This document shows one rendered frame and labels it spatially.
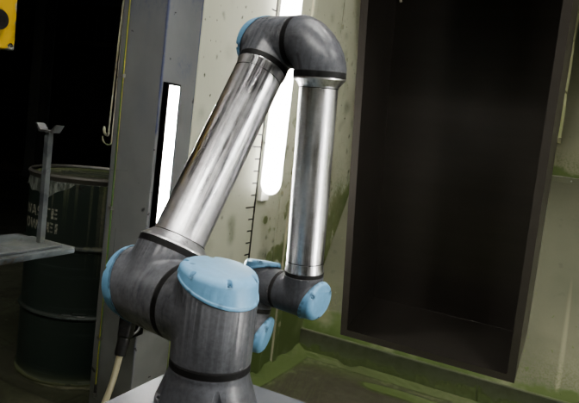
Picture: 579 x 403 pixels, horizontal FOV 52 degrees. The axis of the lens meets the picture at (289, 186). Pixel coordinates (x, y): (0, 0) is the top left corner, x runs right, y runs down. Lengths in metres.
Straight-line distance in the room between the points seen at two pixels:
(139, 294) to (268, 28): 0.63
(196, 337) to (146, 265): 0.20
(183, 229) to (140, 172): 0.77
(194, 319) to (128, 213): 0.98
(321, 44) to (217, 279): 0.54
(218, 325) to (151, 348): 1.08
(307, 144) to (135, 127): 0.82
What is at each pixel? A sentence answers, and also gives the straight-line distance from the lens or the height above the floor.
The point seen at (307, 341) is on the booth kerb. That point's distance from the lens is 3.18.
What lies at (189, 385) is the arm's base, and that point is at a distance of 1.10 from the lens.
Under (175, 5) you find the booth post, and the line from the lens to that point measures 1.97.
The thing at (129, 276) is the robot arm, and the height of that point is 0.86.
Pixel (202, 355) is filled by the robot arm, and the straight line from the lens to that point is 1.08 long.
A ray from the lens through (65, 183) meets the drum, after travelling 2.59.
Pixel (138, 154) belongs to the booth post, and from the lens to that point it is 1.96.
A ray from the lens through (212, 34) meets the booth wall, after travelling 2.13.
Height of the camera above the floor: 1.17
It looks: 5 degrees down
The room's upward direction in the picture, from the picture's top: 7 degrees clockwise
